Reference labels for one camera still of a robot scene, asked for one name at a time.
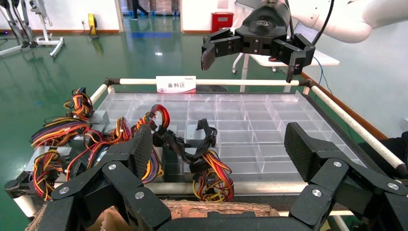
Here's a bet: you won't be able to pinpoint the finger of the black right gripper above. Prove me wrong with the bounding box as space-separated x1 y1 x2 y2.
274 33 316 84
201 28 243 71

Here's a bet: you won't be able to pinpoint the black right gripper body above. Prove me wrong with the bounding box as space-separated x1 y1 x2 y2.
234 3 295 57

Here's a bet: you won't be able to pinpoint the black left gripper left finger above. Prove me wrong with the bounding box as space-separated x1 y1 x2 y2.
38 123 173 231

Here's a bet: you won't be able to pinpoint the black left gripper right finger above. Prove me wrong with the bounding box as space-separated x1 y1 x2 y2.
283 122 408 231

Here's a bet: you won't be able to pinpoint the white office desk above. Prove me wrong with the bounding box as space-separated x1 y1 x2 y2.
232 19 340 93

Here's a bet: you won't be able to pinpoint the red metal box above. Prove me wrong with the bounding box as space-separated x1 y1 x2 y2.
211 12 234 34

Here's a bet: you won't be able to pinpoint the white red sign card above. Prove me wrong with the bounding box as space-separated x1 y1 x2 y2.
156 76 197 95

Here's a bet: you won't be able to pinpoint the operator body black clothing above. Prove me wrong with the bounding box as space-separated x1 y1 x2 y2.
358 131 408 179

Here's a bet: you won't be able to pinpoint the brown cardboard divider box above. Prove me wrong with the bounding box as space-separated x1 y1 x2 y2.
25 199 280 231

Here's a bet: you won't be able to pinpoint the clear plastic divided tray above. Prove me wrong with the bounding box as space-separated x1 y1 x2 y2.
95 90 367 183

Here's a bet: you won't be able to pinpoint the walking person dark clothes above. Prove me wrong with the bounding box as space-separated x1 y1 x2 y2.
131 0 149 21

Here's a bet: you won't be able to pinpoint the grey black robot legs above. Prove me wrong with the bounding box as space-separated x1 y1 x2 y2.
0 0 39 49

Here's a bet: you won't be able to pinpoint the blue cable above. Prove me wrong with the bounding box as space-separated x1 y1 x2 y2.
312 56 334 96

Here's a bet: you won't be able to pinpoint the silver power supply coloured cables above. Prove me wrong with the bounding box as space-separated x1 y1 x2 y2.
106 116 134 146
65 129 111 182
30 116 96 151
25 146 73 203
132 103 179 138
190 149 236 204
63 87 111 132

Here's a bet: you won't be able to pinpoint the black coiled hose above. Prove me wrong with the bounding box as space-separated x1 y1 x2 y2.
195 84 228 94

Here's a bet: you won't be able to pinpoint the silver power supply black cables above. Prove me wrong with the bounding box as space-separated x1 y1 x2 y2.
152 118 220 174

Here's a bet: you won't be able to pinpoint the yellow cable reel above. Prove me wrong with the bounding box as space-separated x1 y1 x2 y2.
88 13 98 38

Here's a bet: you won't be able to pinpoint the white stand frame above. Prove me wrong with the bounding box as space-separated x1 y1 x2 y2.
0 0 65 59

